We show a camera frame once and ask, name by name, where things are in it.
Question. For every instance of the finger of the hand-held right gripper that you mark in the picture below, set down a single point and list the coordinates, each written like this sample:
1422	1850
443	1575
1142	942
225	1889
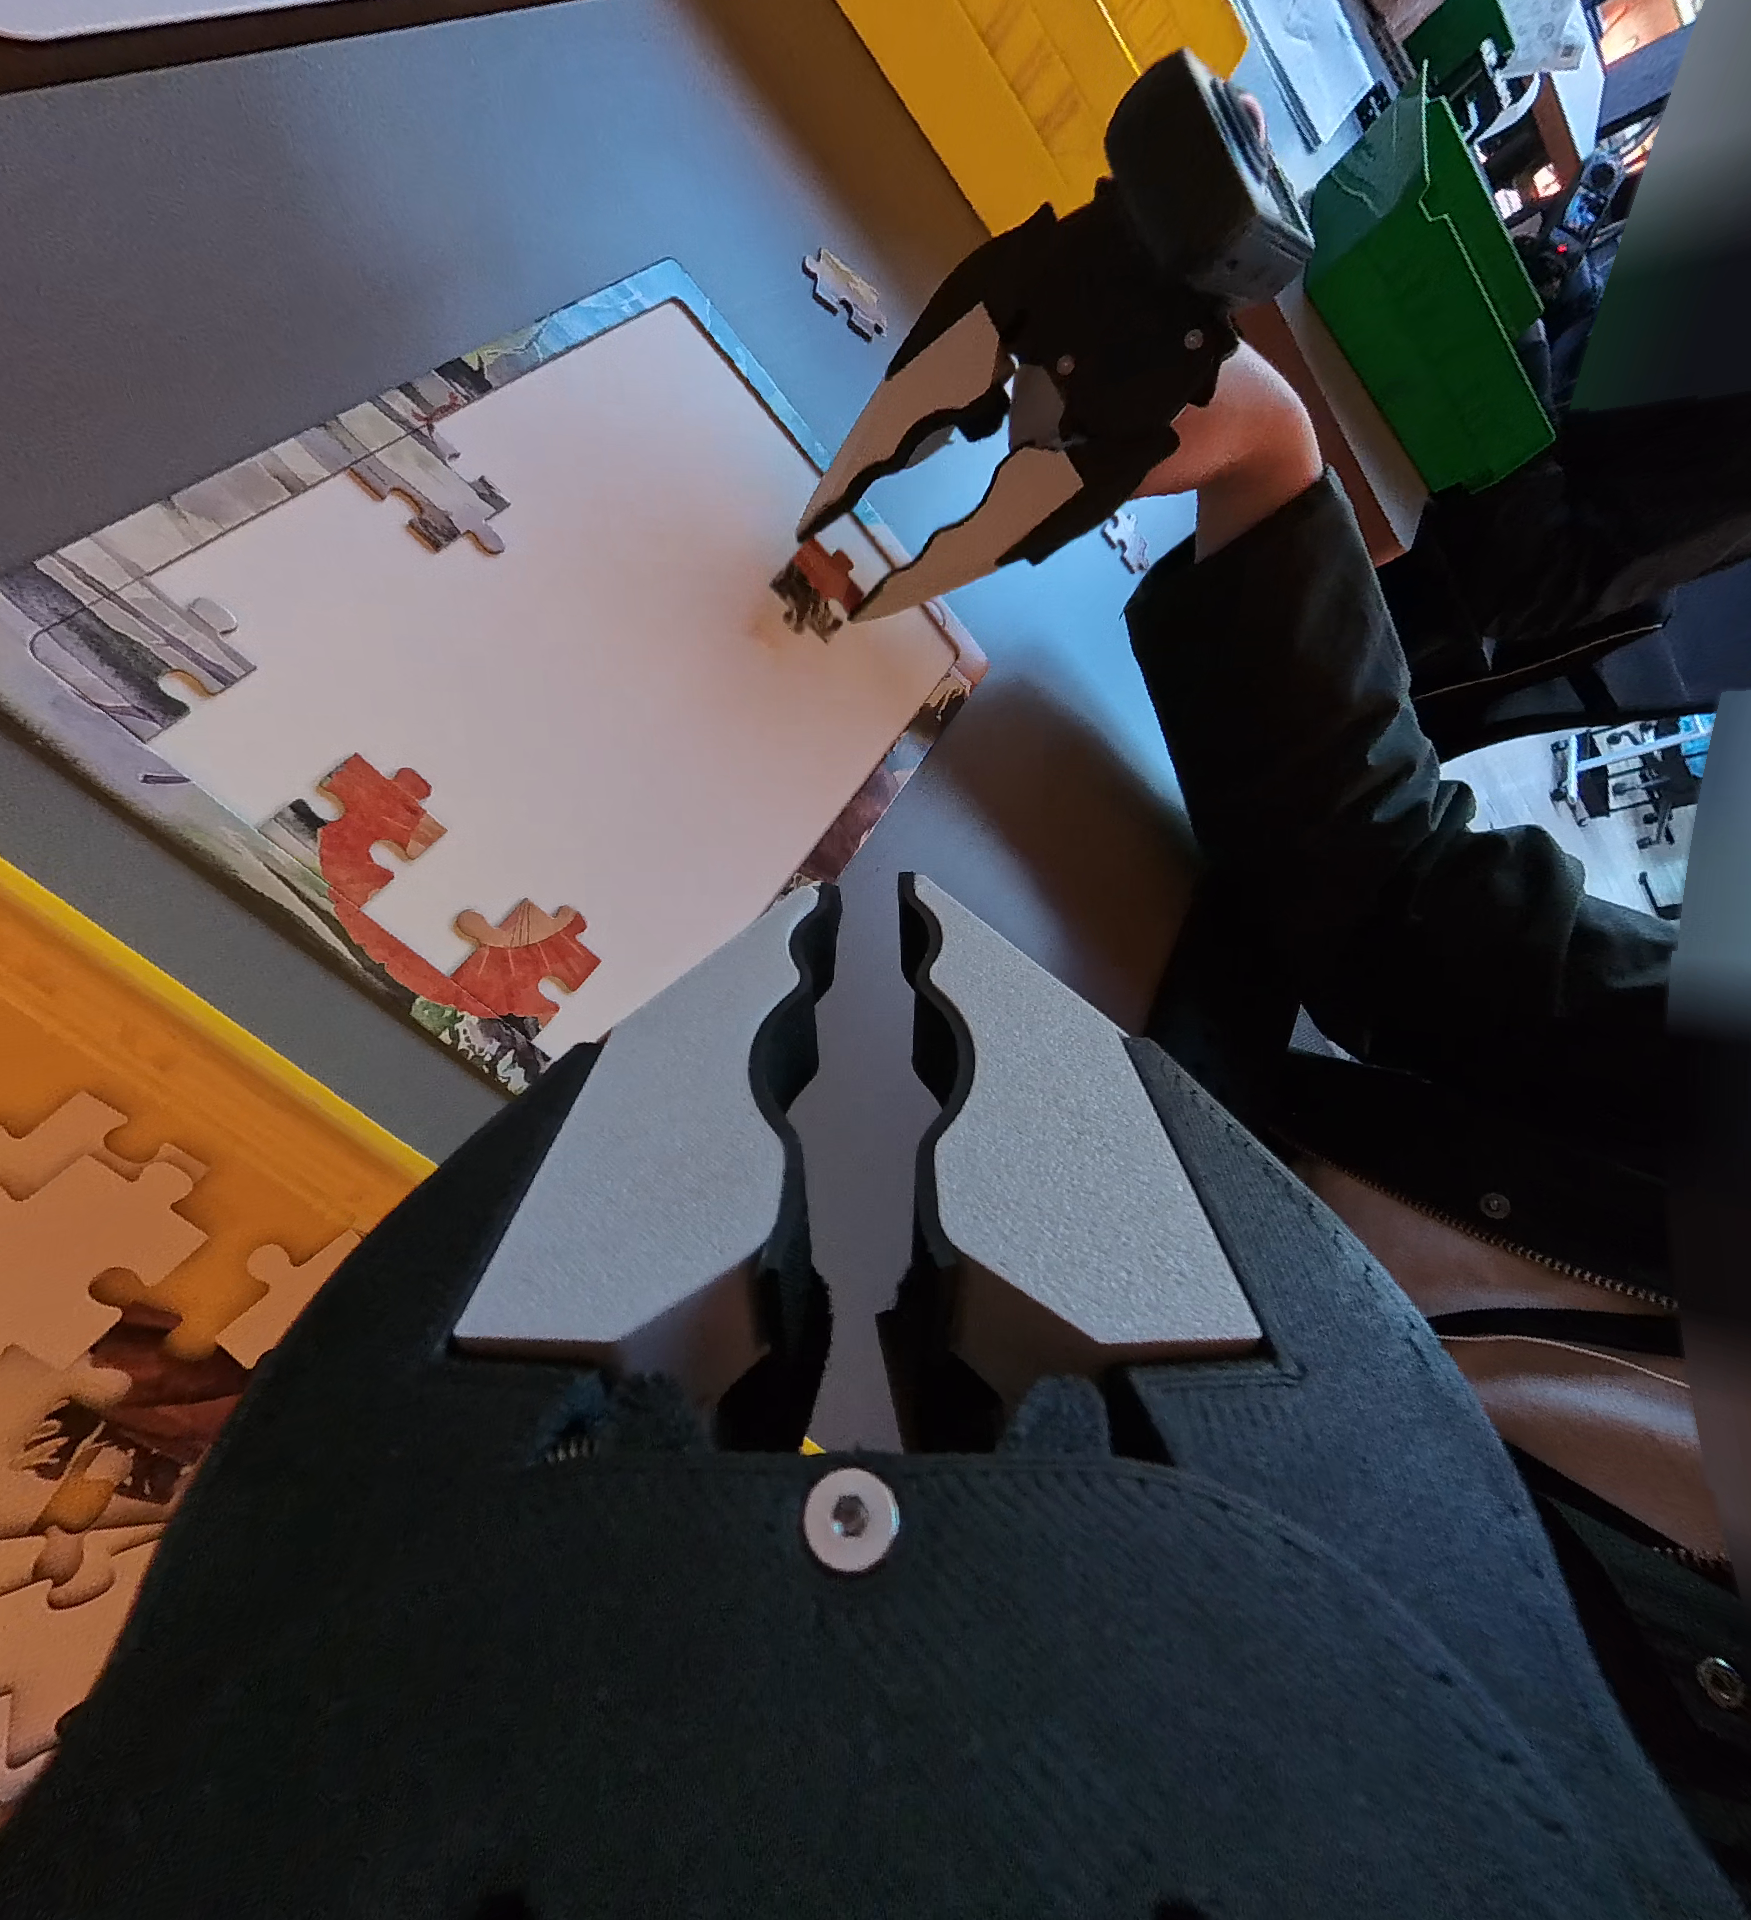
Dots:
995	516
935	390

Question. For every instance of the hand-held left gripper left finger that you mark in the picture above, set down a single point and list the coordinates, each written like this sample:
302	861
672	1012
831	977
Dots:
635	1184

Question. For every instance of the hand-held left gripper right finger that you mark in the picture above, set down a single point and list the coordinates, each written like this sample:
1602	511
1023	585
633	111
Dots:
1086	1184

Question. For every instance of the red dark puzzle piece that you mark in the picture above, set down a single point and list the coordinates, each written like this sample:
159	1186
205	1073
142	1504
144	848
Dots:
816	585

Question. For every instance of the red fan puzzle piece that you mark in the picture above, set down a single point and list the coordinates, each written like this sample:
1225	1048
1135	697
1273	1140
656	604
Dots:
522	960

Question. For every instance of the puzzle frame board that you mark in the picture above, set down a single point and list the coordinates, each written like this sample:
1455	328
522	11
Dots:
590	676

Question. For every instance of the red curved puzzle piece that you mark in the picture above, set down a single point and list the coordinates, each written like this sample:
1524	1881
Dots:
373	818

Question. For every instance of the yellow plastic bin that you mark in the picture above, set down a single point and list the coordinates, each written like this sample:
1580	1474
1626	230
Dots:
139	1048
1026	75

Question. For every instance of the pile of puzzle pieces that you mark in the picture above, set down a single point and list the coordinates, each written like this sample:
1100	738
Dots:
51	1244

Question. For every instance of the person's right forearm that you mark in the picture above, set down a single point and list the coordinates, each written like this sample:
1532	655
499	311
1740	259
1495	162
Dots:
1339	780

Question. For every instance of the person's right hand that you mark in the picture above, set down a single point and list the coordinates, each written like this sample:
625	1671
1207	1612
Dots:
1249	442

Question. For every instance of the pale grey puzzle piece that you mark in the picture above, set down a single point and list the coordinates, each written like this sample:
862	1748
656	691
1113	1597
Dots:
846	292

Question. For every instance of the pink puzzle piece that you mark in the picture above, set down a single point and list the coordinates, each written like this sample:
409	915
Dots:
1128	540

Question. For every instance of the green plastic bin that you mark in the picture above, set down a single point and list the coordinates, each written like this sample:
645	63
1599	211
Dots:
1431	301

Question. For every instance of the small green box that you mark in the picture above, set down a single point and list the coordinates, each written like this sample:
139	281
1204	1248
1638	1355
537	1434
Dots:
1461	26

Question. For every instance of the grey brown puzzle piece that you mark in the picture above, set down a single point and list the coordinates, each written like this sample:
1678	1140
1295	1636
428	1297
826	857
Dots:
440	489

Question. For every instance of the white wheeled rack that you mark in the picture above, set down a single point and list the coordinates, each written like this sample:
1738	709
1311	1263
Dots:
1641	764

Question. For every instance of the grey striped puzzle piece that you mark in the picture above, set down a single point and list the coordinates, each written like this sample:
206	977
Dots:
178	646

